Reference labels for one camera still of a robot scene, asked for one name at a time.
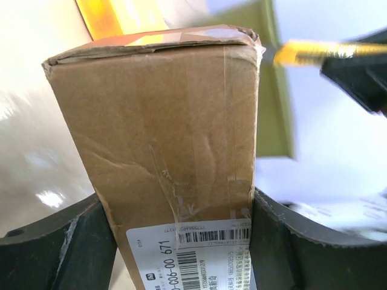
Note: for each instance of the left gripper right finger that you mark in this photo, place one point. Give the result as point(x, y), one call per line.
point(290, 251)

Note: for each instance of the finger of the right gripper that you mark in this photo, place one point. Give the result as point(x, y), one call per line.
point(361, 76)

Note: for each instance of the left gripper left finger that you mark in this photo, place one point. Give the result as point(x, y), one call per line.
point(73, 248)

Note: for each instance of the yellow utility knife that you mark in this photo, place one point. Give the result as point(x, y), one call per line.
point(313, 53)

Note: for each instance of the brown cardboard express box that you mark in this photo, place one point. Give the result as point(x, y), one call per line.
point(165, 124)

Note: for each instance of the orange small carton box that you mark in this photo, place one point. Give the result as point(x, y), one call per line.
point(104, 18)

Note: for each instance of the olive green plastic bin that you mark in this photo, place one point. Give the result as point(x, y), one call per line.
point(275, 130)

